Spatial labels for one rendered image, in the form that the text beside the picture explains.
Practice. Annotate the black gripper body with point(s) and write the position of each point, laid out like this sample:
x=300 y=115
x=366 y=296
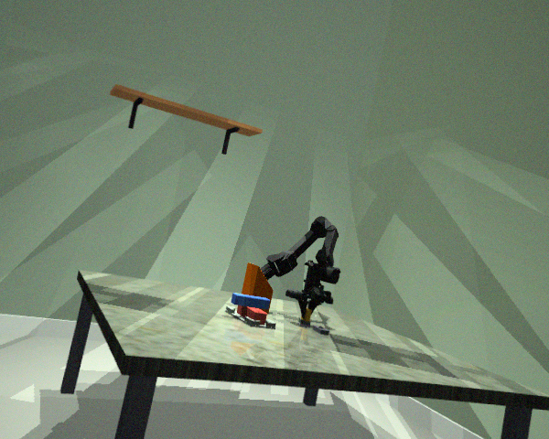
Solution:
x=304 y=295

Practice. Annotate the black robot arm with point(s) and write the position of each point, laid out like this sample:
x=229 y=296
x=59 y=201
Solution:
x=323 y=270

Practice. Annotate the red toy airplane fuselage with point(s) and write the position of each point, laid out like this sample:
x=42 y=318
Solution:
x=252 y=312

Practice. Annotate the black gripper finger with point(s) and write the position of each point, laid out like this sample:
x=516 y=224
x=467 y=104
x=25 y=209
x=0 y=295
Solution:
x=312 y=305
x=303 y=307

